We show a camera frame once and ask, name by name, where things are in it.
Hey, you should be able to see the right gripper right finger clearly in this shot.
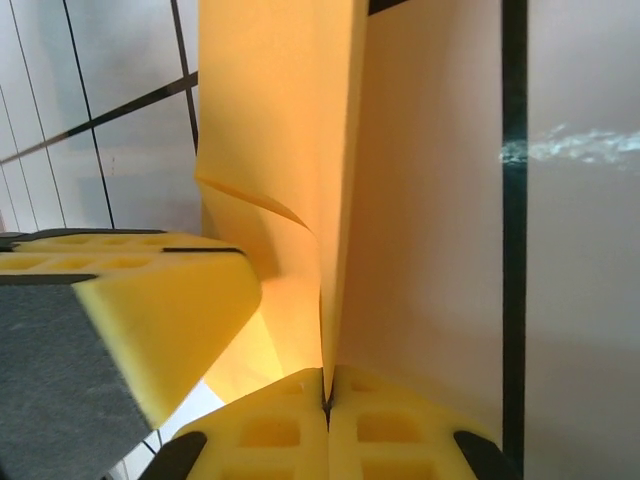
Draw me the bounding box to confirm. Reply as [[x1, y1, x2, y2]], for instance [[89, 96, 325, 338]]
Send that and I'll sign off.
[[328, 363, 521, 480]]

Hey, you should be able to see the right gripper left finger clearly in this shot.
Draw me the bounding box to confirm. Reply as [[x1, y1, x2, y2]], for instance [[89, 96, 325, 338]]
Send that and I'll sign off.
[[144, 367, 330, 480]]

